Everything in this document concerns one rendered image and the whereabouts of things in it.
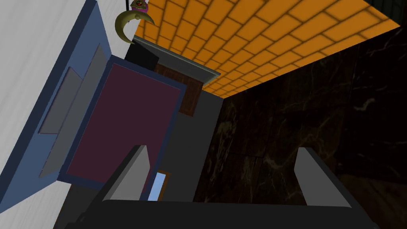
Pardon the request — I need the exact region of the maroon panel with blue frame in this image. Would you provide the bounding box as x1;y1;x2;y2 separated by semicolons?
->
56;54;188;191

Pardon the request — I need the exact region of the light blue picture, orange frame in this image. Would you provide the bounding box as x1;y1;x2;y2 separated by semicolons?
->
147;171;172;202

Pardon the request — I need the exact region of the gold curved door handle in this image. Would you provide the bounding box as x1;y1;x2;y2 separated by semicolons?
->
114;0;155;45

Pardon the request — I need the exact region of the brown wooden door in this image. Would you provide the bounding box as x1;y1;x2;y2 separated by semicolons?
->
154;63;205;117

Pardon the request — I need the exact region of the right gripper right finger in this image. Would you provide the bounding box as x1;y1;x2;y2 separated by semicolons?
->
293;147;361;209

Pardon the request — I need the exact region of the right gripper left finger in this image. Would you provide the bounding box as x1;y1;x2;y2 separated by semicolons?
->
95;144;151;202

